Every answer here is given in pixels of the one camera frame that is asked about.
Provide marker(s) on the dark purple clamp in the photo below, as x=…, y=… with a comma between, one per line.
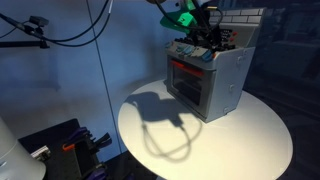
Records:
x=96, y=173

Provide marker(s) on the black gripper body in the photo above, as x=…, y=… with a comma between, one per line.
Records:
x=205, y=31

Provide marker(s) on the blue clamp with orange tip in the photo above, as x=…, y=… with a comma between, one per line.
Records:
x=76, y=136

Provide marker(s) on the blue oven knob with red mark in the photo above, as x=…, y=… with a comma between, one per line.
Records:
x=207, y=56

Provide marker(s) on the black equipment with orange part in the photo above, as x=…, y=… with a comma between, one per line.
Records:
x=60, y=156

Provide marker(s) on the silver aluminium rail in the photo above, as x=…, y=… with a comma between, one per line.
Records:
x=40, y=152

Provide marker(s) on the white round table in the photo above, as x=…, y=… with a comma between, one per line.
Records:
x=216, y=146

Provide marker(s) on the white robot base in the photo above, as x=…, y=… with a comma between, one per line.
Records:
x=15, y=156

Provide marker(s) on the red round oven button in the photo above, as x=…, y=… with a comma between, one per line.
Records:
x=234, y=33
x=231, y=39

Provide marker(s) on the grey toy oven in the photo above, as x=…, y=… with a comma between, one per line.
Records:
x=223, y=76

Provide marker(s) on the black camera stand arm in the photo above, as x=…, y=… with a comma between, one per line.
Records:
x=23, y=44

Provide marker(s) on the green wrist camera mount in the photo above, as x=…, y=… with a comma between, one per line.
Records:
x=178, y=18

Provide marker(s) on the black camera on stand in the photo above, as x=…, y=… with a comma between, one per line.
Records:
x=39, y=20

